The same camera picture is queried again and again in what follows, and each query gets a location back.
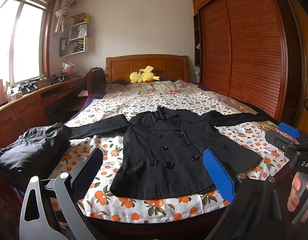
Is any white wall shelf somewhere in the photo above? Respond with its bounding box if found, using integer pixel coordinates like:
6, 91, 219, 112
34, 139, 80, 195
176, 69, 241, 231
59, 12, 91, 57

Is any floral quilt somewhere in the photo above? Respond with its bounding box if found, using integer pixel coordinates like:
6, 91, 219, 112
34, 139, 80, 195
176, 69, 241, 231
103, 79, 260, 116

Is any tied white curtain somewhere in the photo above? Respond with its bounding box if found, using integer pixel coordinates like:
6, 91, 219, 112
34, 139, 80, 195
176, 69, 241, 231
54, 0, 75, 33

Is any person's right hand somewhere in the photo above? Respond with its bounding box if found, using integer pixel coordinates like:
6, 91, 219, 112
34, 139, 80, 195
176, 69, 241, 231
286, 171, 308, 223

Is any folded black clothes pile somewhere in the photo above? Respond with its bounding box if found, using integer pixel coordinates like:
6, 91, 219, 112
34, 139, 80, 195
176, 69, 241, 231
0, 123, 72, 192

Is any wooden louvered wardrobe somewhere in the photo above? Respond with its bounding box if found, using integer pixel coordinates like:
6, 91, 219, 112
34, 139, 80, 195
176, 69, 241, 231
192, 0, 302, 125

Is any pink bottle on sill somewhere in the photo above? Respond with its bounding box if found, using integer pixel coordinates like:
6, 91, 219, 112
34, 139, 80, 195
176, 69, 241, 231
0, 79, 8, 107

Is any wooden desk cabinet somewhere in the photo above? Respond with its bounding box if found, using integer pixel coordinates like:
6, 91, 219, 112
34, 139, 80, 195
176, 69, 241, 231
0, 77, 84, 148

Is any black double-breasted coat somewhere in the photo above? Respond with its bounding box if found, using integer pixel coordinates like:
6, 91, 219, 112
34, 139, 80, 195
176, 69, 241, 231
71, 107, 266, 200

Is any wooden bed headboard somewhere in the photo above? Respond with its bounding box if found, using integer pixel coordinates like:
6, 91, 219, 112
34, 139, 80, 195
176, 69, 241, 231
105, 54, 191, 84

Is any dark chair with backpack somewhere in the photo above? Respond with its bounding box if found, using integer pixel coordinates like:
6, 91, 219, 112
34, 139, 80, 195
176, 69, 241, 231
85, 67, 106, 95

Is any window with wooden frame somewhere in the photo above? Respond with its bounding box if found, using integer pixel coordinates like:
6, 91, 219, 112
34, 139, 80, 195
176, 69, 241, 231
0, 0, 56, 86

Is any orange-print white bed sheet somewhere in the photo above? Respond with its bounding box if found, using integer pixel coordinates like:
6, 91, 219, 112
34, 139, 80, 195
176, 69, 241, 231
51, 92, 288, 223

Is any yellow Pikachu plush toy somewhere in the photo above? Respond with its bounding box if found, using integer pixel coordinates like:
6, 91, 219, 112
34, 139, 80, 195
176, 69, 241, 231
130, 66, 160, 83

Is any orange white paper bag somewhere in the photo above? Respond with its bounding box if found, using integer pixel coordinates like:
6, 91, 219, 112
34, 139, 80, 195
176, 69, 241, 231
61, 62, 75, 79

